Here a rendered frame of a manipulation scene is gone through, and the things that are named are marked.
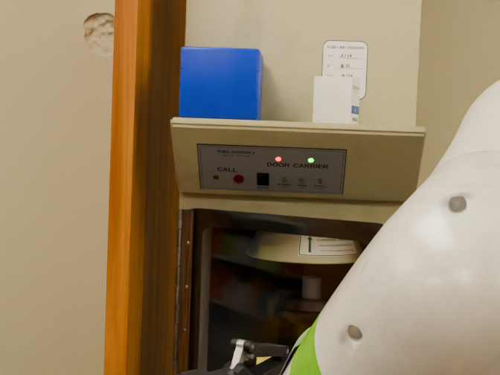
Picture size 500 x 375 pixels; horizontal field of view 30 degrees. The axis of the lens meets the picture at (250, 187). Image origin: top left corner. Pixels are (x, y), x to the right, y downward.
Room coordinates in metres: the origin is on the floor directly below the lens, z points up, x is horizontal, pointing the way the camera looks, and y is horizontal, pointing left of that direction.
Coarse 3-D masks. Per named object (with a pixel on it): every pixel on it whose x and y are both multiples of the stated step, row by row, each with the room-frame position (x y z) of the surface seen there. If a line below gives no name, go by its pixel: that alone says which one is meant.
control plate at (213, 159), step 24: (216, 144) 1.19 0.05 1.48; (216, 168) 1.22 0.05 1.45; (240, 168) 1.22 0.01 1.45; (264, 168) 1.22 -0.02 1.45; (288, 168) 1.21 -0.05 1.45; (312, 168) 1.21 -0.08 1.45; (336, 168) 1.21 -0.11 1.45; (288, 192) 1.25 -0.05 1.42; (312, 192) 1.24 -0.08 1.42; (336, 192) 1.24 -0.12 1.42
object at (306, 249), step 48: (240, 240) 1.23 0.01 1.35; (288, 240) 1.19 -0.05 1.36; (336, 240) 1.16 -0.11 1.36; (192, 288) 1.27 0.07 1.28; (240, 288) 1.23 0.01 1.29; (288, 288) 1.19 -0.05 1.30; (336, 288) 1.16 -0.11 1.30; (192, 336) 1.26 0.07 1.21; (240, 336) 1.23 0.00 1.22; (288, 336) 1.19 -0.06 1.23
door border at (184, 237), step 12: (192, 216) 1.27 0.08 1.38; (180, 228) 1.28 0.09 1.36; (192, 228) 1.27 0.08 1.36; (180, 240) 1.27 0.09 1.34; (192, 240) 1.27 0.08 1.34; (192, 252) 1.27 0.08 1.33; (180, 276) 1.28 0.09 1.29; (180, 288) 1.28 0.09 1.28; (180, 300) 1.27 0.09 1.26; (180, 312) 1.27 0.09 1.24; (180, 324) 1.27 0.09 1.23; (180, 336) 1.27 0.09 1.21; (180, 348) 1.27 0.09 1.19; (180, 360) 1.27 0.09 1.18; (180, 372) 1.27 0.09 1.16
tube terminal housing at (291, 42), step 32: (192, 0) 1.29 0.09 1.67; (224, 0) 1.29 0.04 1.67; (256, 0) 1.28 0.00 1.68; (288, 0) 1.28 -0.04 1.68; (320, 0) 1.28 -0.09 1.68; (352, 0) 1.28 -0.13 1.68; (384, 0) 1.27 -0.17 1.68; (416, 0) 1.27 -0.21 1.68; (192, 32) 1.29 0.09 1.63; (224, 32) 1.29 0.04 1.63; (256, 32) 1.28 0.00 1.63; (288, 32) 1.28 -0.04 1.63; (320, 32) 1.28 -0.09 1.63; (352, 32) 1.28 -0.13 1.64; (384, 32) 1.27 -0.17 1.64; (416, 32) 1.27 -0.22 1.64; (288, 64) 1.28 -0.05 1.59; (320, 64) 1.28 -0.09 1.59; (384, 64) 1.27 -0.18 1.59; (416, 64) 1.27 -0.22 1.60; (288, 96) 1.28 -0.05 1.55; (384, 96) 1.27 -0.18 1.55; (416, 96) 1.27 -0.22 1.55
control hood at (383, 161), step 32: (192, 128) 1.18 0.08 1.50; (224, 128) 1.17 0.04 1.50; (256, 128) 1.17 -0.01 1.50; (288, 128) 1.17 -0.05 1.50; (320, 128) 1.16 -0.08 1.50; (352, 128) 1.16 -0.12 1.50; (384, 128) 1.16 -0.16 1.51; (416, 128) 1.16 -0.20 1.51; (192, 160) 1.22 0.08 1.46; (352, 160) 1.20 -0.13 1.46; (384, 160) 1.19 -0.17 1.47; (416, 160) 1.19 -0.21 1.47; (192, 192) 1.27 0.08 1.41; (224, 192) 1.26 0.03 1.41; (256, 192) 1.25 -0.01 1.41; (352, 192) 1.24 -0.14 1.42; (384, 192) 1.24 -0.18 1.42
